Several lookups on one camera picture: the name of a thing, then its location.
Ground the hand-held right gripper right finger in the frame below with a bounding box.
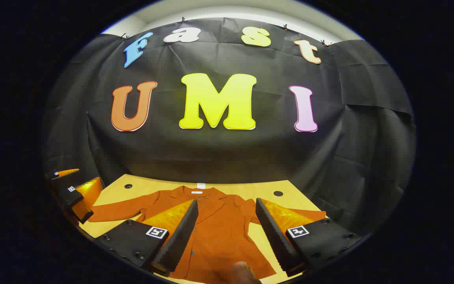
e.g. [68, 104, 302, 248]
[255, 197, 365, 278]

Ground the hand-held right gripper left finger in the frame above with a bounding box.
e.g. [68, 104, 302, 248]
[94, 198, 200, 277]

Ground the orange corduroy jacket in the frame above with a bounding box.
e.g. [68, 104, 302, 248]
[88, 185, 327, 284]

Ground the black backdrop cloth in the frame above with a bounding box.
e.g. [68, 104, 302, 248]
[42, 17, 417, 237]

